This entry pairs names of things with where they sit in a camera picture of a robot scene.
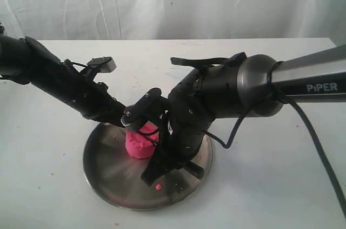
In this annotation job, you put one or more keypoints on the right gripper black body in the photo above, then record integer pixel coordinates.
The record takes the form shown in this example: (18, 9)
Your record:
(191, 112)

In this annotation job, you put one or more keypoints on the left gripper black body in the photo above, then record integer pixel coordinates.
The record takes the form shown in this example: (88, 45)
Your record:
(62, 81)

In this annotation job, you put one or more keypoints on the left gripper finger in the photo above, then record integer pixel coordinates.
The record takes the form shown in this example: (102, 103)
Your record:
(113, 114)

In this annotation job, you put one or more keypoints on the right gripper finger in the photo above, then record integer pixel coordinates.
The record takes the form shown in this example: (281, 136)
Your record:
(194, 169)
(156, 168)

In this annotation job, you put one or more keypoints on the pink dough lump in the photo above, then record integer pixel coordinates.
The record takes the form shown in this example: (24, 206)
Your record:
(137, 146)

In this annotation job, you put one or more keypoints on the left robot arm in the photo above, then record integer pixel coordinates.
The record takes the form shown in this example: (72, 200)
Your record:
(25, 60)

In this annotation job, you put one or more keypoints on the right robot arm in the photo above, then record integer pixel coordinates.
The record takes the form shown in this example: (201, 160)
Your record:
(241, 86)

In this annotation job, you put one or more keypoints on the round stainless steel plate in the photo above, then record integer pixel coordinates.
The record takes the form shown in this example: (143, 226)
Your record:
(116, 177)

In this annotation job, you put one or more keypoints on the white backdrop curtain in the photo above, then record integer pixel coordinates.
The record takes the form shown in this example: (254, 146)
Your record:
(173, 19)

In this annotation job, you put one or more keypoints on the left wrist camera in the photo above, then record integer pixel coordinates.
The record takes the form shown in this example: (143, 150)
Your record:
(102, 64)

